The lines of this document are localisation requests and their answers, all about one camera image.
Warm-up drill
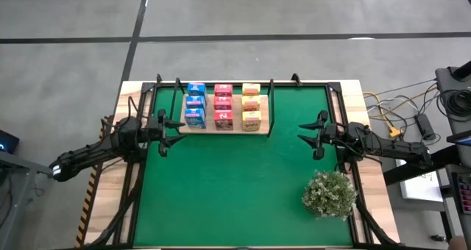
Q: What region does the dark monitor screen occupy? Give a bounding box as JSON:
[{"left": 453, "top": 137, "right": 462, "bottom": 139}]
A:
[{"left": 446, "top": 129, "right": 471, "bottom": 148}]

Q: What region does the black keyboard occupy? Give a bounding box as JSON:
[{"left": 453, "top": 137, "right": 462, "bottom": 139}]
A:
[{"left": 451, "top": 171, "right": 471, "bottom": 216}]

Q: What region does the yellow power cable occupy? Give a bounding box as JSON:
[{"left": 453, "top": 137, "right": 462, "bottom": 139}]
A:
[{"left": 363, "top": 86, "right": 439, "bottom": 139}]

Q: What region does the black metal table frame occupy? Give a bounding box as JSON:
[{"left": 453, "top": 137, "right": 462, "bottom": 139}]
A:
[{"left": 75, "top": 72, "right": 402, "bottom": 250}]

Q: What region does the black power adapter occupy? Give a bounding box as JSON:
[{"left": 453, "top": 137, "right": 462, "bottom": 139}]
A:
[{"left": 414, "top": 112, "right": 437, "bottom": 141}]

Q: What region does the coiled black cable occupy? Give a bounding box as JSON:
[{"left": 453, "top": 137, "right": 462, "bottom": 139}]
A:
[{"left": 437, "top": 89, "right": 471, "bottom": 118}]

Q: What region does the blue Rice Krispies cereal box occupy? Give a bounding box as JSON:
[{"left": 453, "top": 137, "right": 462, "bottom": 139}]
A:
[
  {"left": 186, "top": 82, "right": 208, "bottom": 96},
  {"left": 185, "top": 95, "right": 207, "bottom": 111},
  {"left": 184, "top": 107, "right": 208, "bottom": 130}
]

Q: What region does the grey metal equipment stand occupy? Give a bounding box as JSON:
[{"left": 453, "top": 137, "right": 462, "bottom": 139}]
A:
[{"left": 435, "top": 60, "right": 471, "bottom": 133}]

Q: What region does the white board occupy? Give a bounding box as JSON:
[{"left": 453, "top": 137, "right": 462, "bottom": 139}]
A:
[{"left": 394, "top": 157, "right": 445, "bottom": 203}]

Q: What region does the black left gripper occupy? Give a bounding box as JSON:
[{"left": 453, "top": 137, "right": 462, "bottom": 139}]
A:
[{"left": 146, "top": 109, "right": 187, "bottom": 158}]

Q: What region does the black metal shelf bracket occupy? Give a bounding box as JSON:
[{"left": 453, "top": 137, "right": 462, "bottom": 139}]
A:
[
  {"left": 267, "top": 78, "right": 276, "bottom": 138},
  {"left": 168, "top": 76, "right": 185, "bottom": 121}
]

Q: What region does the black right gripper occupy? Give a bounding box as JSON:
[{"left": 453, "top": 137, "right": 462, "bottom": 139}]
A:
[{"left": 297, "top": 109, "right": 351, "bottom": 161}]

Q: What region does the grey metal desk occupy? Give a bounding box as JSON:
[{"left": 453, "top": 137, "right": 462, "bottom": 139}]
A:
[{"left": 0, "top": 150, "right": 60, "bottom": 250}]

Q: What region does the artificial white-flowered bush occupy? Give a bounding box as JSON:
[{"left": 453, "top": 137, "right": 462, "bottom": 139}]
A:
[{"left": 301, "top": 169, "right": 358, "bottom": 221}]

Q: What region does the black metal beam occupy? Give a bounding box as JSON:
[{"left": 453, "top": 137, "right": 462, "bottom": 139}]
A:
[{"left": 382, "top": 145, "right": 471, "bottom": 187}]

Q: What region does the black device with blue light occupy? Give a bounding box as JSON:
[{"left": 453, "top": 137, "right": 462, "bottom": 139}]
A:
[{"left": 0, "top": 129, "right": 21, "bottom": 155}]

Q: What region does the wooden shelf board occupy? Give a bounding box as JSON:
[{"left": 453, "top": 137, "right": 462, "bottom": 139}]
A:
[{"left": 178, "top": 93, "right": 270, "bottom": 135}]

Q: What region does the green table mat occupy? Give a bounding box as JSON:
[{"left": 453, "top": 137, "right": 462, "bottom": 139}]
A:
[{"left": 132, "top": 86, "right": 354, "bottom": 247}]

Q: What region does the yellow black hazard tape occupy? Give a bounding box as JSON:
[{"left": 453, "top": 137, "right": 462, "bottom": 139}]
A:
[{"left": 74, "top": 146, "right": 103, "bottom": 249}]

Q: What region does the red cereal box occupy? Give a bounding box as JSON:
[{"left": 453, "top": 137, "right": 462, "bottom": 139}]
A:
[
  {"left": 213, "top": 96, "right": 234, "bottom": 111},
  {"left": 213, "top": 83, "right": 234, "bottom": 97},
  {"left": 213, "top": 109, "right": 235, "bottom": 131}
]

